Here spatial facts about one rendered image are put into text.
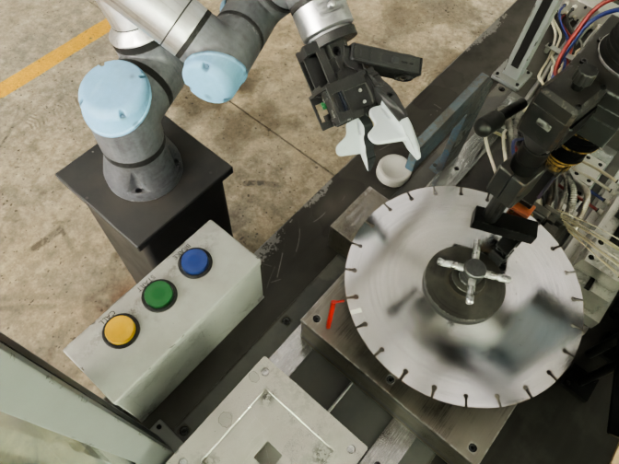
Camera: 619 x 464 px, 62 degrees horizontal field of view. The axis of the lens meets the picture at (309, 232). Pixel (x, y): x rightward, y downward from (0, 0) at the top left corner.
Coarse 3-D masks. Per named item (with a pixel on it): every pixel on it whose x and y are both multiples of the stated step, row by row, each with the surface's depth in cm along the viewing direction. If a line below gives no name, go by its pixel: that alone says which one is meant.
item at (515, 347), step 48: (432, 192) 79; (480, 192) 79; (384, 240) 74; (432, 240) 75; (384, 288) 71; (528, 288) 72; (576, 288) 72; (384, 336) 67; (432, 336) 68; (480, 336) 68; (528, 336) 68; (576, 336) 68; (432, 384) 65; (480, 384) 65; (528, 384) 65
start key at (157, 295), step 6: (156, 282) 74; (162, 282) 74; (150, 288) 74; (156, 288) 74; (162, 288) 74; (168, 288) 74; (150, 294) 73; (156, 294) 73; (162, 294) 73; (168, 294) 74; (150, 300) 73; (156, 300) 73; (162, 300) 73; (168, 300) 73; (150, 306) 73; (156, 306) 73; (162, 306) 73
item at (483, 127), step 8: (512, 104) 53; (520, 104) 53; (488, 112) 52; (496, 112) 51; (504, 112) 52; (512, 112) 53; (480, 120) 50; (488, 120) 50; (496, 120) 51; (504, 120) 51; (480, 128) 50; (488, 128) 50; (496, 128) 51; (480, 136) 51
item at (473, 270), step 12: (480, 240) 69; (444, 264) 67; (456, 264) 67; (468, 264) 67; (480, 264) 67; (468, 276) 67; (480, 276) 66; (492, 276) 67; (504, 276) 67; (468, 288) 66; (468, 300) 65
